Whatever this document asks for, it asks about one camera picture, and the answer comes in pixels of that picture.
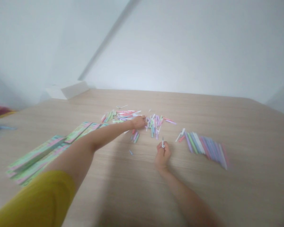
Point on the blue cloth strip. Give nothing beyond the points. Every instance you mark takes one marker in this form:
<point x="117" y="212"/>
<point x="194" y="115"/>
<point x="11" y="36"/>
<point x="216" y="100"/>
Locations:
<point x="1" y="129"/>

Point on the pile of pastel pen parts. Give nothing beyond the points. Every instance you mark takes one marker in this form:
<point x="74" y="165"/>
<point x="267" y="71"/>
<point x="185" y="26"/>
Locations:
<point x="137" y="121"/>

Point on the person's right fingers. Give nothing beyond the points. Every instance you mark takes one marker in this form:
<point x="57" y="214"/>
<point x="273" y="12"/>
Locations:
<point x="162" y="148"/>

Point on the white pen part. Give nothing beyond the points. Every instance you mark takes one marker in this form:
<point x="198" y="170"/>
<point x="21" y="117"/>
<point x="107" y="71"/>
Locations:
<point x="163" y="142"/>

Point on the person's left hand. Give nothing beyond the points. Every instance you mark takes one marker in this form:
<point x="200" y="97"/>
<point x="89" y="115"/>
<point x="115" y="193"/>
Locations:
<point x="138" y="123"/>

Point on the row of pastel pen barrels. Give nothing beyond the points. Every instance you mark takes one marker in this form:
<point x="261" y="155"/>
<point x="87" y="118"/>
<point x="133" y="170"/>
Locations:
<point x="207" y="147"/>

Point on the white pen cap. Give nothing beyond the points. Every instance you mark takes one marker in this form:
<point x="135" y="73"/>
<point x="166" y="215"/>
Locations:
<point x="180" y="135"/>

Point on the white box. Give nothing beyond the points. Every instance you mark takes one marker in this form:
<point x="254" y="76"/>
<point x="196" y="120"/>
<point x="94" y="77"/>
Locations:
<point x="67" y="89"/>

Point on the person's right hand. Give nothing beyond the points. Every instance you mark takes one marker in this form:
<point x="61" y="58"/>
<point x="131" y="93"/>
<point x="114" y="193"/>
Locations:
<point x="162" y="157"/>

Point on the person's left fingers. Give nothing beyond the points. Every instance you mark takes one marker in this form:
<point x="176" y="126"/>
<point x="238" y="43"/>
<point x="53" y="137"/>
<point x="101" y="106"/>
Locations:
<point x="144" y="120"/>

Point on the red and yellow bundle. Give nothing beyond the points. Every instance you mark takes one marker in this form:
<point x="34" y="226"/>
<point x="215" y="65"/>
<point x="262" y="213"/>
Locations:
<point x="0" y="111"/>

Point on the stack of pastel card packages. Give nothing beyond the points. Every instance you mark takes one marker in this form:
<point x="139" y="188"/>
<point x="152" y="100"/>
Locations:
<point x="49" y="149"/>

